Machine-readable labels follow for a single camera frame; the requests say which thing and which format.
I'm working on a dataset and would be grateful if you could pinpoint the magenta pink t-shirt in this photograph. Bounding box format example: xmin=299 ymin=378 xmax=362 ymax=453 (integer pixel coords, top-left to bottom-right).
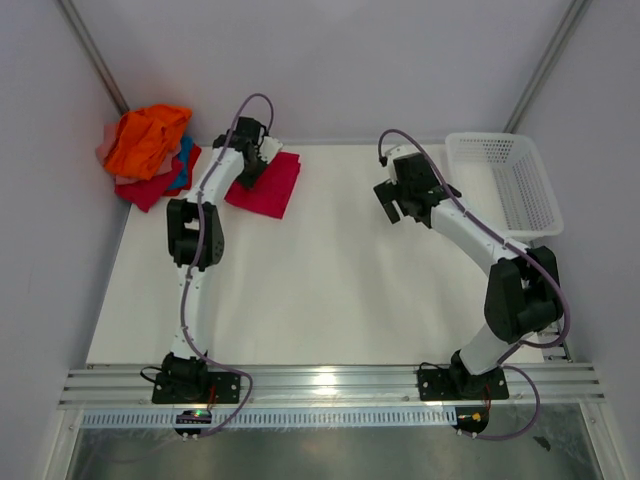
xmin=225 ymin=152 xmax=301 ymax=220

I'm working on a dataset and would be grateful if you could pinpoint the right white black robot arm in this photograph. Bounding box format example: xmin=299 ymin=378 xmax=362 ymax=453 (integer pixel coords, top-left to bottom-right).
xmin=374 ymin=153 xmax=564 ymax=399

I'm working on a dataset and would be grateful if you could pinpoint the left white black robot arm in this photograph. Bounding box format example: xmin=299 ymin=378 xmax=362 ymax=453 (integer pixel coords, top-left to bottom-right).
xmin=154 ymin=117 xmax=268 ymax=403

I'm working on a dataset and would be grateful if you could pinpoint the blue t-shirt in pile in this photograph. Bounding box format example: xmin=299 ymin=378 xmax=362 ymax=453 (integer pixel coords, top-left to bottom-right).
xmin=165 ymin=136 xmax=201 ymax=196

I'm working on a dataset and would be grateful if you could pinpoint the white perforated plastic basket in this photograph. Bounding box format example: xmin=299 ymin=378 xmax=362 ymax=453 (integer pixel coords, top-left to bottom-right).
xmin=445 ymin=132 xmax=564 ymax=242

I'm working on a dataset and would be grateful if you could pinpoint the red t-shirt at bottom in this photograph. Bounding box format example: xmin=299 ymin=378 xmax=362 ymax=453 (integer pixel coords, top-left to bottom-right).
xmin=114 ymin=156 xmax=181 ymax=213

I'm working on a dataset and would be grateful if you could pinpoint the orange folded t-shirt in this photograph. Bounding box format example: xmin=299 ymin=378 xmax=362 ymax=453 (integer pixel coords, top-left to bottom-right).
xmin=103 ymin=104 xmax=193 ymax=180

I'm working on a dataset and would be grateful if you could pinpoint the pink t-shirt under orange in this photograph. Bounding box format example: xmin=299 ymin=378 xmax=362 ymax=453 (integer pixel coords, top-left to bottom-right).
xmin=95 ymin=123 xmax=118 ymax=165

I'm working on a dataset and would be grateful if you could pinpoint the right controller board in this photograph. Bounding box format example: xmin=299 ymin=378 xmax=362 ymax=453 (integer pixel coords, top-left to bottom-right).
xmin=453 ymin=407 xmax=490 ymax=439

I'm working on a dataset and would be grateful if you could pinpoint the controller board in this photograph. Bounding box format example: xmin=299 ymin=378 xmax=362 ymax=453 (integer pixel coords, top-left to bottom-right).
xmin=173 ymin=409 xmax=212 ymax=437
xmin=453 ymin=407 xmax=490 ymax=439

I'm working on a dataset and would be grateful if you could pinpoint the left controller board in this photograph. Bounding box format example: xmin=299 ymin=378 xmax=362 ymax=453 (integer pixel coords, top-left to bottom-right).
xmin=173 ymin=409 xmax=212 ymax=437

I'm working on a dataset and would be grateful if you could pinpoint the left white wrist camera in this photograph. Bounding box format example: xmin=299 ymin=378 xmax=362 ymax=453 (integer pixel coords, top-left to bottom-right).
xmin=259 ymin=136 xmax=283 ymax=163

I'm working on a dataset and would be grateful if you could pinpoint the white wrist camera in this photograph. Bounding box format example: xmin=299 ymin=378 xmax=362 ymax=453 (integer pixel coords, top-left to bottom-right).
xmin=259 ymin=136 xmax=283 ymax=163
xmin=383 ymin=145 xmax=413 ymax=183

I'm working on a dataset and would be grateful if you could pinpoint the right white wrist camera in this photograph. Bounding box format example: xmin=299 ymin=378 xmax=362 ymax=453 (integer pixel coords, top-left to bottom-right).
xmin=383 ymin=145 xmax=413 ymax=183

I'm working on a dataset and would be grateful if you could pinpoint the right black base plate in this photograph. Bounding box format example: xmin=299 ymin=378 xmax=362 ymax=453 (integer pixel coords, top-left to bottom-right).
xmin=416 ymin=366 xmax=510 ymax=401

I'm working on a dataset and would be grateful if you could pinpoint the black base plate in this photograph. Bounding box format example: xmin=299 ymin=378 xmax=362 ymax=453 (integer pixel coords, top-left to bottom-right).
xmin=416 ymin=366 xmax=510 ymax=401
xmin=151 ymin=372 xmax=240 ymax=405

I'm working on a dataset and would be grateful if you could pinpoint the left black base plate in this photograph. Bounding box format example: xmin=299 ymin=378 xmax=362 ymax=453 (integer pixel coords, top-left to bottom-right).
xmin=151 ymin=372 xmax=240 ymax=405

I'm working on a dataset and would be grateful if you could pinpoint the right corner metal post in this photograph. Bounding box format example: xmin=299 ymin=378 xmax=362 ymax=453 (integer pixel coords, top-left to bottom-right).
xmin=503 ymin=0 xmax=593 ymax=134

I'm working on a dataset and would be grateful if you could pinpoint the corner metal post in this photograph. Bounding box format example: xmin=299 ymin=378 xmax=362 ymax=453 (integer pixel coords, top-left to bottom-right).
xmin=503 ymin=0 xmax=593 ymax=134
xmin=54 ymin=0 xmax=129 ymax=115

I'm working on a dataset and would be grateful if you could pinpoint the aluminium front rail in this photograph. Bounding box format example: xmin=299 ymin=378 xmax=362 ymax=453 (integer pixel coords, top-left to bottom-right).
xmin=58 ymin=363 xmax=605 ymax=409

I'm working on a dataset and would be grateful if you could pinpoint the left corner metal post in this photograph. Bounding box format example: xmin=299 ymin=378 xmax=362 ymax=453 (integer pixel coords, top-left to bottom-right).
xmin=54 ymin=0 xmax=129 ymax=115

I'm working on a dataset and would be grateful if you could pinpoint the slotted grey cable duct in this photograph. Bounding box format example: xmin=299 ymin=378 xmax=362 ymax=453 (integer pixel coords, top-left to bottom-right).
xmin=81 ymin=406 xmax=455 ymax=429

